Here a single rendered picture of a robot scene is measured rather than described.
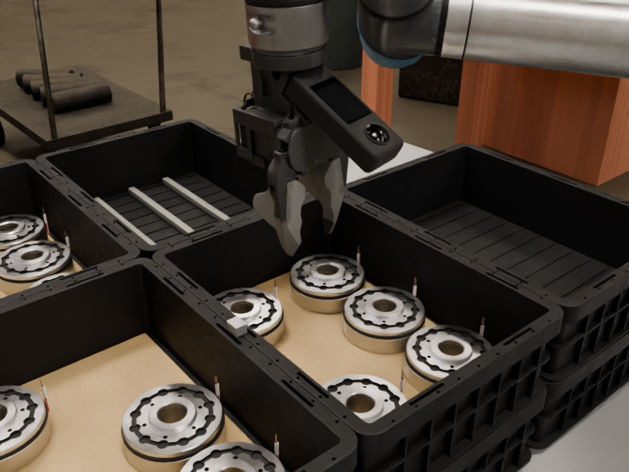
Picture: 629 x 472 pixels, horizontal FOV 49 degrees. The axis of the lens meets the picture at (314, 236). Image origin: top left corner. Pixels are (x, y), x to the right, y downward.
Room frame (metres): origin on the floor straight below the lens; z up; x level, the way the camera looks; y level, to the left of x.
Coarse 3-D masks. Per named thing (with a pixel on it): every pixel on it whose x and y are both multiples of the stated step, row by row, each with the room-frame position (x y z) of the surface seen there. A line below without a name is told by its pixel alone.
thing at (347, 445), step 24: (120, 264) 0.70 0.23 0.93; (144, 264) 0.70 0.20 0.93; (72, 288) 0.65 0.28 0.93; (168, 288) 0.65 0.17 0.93; (0, 312) 0.61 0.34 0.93; (192, 312) 0.61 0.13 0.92; (240, 336) 0.56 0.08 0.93; (264, 360) 0.53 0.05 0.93; (288, 384) 0.49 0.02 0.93; (312, 408) 0.46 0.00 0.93; (336, 432) 0.43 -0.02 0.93; (336, 456) 0.40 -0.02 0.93
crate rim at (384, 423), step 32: (256, 224) 0.82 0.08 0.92; (384, 224) 0.81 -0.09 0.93; (160, 256) 0.72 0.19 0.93; (448, 256) 0.72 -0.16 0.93; (192, 288) 0.65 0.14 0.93; (512, 288) 0.65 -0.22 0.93; (224, 320) 0.59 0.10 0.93; (544, 320) 0.59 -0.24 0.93; (512, 352) 0.54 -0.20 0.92; (448, 384) 0.49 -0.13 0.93; (480, 384) 0.52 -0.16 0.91; (352, 416) 0.45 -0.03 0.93; (384, 416) 0.45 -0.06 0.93; (416, 416) 0.46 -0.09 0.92; (384, 448) 0.43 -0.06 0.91
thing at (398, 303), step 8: (376, 296) 0.73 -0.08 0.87; (384, 296) 0.73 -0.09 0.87; (392, 296) 0.73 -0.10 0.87; (368, 304) 0.71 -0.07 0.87; (400, 304) 0.71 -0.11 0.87; (368, 312) 0.70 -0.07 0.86; (376, 312) 0.69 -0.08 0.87; (384, 312) 0.69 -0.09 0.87; (392, 312) 0.69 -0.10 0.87; (400, 312) 0.70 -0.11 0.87
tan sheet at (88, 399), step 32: (128, 352) 0.66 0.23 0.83; (160, 352) 0.66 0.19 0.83; (32, 384) 0.61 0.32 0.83; (64, 384) 0.61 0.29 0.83; (96, 384) 0.61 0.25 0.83; (128, 384) 0.61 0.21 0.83; (160, 384) 0.61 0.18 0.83; (64, 416) 0.55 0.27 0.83; (96, 416) 0.55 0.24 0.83; (64, 448) 0.51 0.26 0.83; (96, 448) 0.51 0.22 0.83
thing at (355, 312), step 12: (372, 288) 0.75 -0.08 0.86; (384, 288) 0.75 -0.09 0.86; (396, 288) 0.75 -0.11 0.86; (348, 300) 0.73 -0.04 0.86; (360, 300) 0.73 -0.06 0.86; (408, 300) 0.73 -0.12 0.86; (348, 312) 0.70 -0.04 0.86; (360, 312) 0.70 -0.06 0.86; (408, 312) 0.70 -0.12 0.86; (420, 312) 0.70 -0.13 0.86; (360, 324) 0.68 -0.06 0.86; (372, 324) 0.68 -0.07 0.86; (384, 324) 0.68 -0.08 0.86; (396, 324) 0.68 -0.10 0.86; (408, 324) 0.68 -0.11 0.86; (420, 324) 0.68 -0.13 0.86
